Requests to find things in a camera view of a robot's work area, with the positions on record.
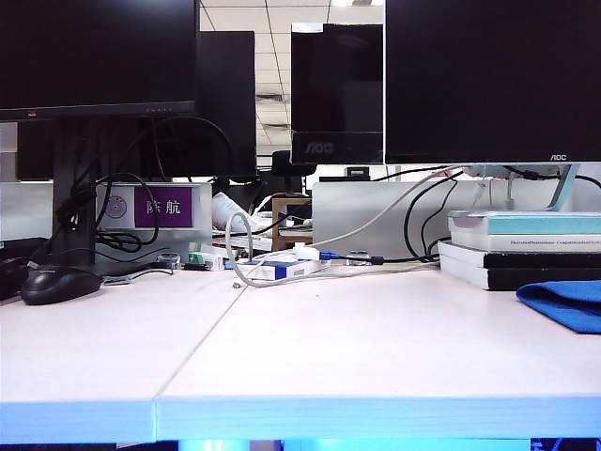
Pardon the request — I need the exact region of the blue microfibre rag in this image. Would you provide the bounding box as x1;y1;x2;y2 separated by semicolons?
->
516;280;601;335

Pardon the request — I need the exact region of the small wooden shelf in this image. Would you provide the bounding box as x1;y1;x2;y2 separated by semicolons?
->
270;196;314;253

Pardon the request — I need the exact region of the white adapter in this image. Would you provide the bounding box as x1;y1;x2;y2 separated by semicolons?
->
293;241;325;260

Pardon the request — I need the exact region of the stack of magazines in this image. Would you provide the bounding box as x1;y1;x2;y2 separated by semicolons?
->
210;229;273;251

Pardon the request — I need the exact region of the blue and white box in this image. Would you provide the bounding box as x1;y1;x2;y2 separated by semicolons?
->
234;260;332;282

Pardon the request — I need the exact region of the grey desk partition panel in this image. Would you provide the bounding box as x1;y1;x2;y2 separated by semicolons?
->
312;180;601;262
0;180;213;276

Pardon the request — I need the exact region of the black office chair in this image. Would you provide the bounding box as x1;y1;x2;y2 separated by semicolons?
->
270;149;316;196

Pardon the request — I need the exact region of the white plastic bottle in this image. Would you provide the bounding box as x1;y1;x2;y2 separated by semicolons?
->
211;192;257;231

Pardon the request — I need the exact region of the purple name plate sign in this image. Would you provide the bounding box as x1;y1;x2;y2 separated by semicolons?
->
96;181;213;232

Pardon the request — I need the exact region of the small green white box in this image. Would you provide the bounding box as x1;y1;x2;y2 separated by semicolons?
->
188;252;226;272

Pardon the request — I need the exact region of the purple name card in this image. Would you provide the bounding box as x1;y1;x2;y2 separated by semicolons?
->
134;186;193;228

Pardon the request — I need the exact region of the black AOC monitor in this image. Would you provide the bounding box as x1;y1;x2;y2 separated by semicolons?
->
289;22;385;165

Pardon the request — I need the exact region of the white book printed spine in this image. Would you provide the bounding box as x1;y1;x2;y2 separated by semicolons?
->
449;232;601;254

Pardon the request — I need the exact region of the black spine book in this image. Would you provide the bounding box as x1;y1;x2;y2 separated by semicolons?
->
439;267;601;291
437;240;601;272

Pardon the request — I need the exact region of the teal cover book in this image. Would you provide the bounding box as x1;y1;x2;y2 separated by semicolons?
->
446;210;601;236

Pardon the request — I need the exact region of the black computer mouse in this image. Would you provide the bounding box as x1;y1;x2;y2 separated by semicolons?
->
20;265;103;306

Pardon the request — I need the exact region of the silver-framed AOC monitor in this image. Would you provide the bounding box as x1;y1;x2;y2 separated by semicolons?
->
384;0;601;165

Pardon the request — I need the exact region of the silver monitor stand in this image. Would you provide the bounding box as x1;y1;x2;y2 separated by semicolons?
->
462;163;588;212

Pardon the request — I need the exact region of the black monitor with orange logo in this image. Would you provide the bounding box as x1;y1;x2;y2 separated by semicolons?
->
0;0;198;122

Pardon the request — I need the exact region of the thin white cable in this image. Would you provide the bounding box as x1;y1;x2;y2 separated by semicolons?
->
223;210;442;288

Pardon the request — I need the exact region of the thick white cable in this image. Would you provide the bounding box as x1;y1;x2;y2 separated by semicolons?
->
309;163;466;250

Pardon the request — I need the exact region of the black cable with blue plug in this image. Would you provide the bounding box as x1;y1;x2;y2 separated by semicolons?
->
320;250;442;265

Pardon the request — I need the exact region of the black cable bundle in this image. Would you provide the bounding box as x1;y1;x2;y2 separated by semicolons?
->
27;180;98;269

